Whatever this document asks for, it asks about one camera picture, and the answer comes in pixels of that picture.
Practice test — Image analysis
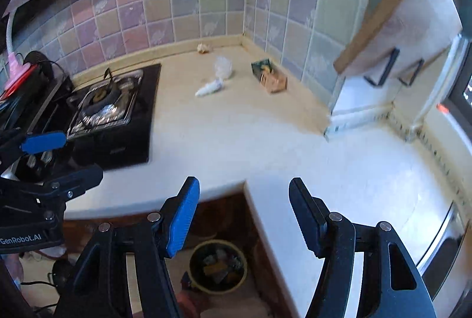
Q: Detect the cream rimmed dark trash bin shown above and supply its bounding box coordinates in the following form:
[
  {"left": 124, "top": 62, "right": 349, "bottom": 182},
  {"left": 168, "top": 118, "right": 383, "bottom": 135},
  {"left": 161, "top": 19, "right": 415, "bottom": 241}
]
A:
[{"left": 188, "top": 240, "right": 248, "bottom": 296}]

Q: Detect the pink white desk lamp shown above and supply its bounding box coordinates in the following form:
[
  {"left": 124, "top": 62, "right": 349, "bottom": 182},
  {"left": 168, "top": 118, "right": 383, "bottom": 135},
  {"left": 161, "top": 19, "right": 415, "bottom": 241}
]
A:
[{"left": 1, "top": 0, "right": 41, "bottom": 92}]

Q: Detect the black gas stove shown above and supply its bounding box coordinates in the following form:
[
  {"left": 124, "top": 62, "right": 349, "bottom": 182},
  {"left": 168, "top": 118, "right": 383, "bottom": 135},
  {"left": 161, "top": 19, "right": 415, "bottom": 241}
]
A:
[{"left": 22, "top": 63, "right": 163, "bottom": 171}]

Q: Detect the small brown green carton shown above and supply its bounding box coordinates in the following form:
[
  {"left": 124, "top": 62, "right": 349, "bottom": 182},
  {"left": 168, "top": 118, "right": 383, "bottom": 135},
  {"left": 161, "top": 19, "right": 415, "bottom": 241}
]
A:
[{"left": 251, "top": 59, "right": 287, "bottom": 94}]

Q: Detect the clear crumpled plastic wrap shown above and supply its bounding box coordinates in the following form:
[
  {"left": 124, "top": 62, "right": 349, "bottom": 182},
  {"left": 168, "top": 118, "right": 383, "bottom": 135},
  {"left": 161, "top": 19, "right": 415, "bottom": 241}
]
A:
[{"left": 214, "top": 56, "right": 233, "bottom": 81}]

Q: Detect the beige crumpled paper ball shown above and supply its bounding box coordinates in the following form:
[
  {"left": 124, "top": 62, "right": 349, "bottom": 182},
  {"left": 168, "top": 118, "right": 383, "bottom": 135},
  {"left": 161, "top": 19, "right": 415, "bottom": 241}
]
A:
[{"left": 197, "top": 43, "right": 212, "bottom": 54}]

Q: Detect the black cutting board rack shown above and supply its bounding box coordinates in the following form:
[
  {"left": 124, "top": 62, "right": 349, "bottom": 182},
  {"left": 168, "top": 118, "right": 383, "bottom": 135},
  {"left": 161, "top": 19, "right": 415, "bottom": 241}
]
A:
[{"left": 363, "top": 47, "right": 426, "bottom": 87}]

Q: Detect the wooden cutting board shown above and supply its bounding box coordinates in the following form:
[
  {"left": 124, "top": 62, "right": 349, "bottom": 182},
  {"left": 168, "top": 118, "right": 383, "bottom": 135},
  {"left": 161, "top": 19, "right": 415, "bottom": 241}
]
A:
[{"left": 334, "top": 0, "right": 462, "bottom": 81}]

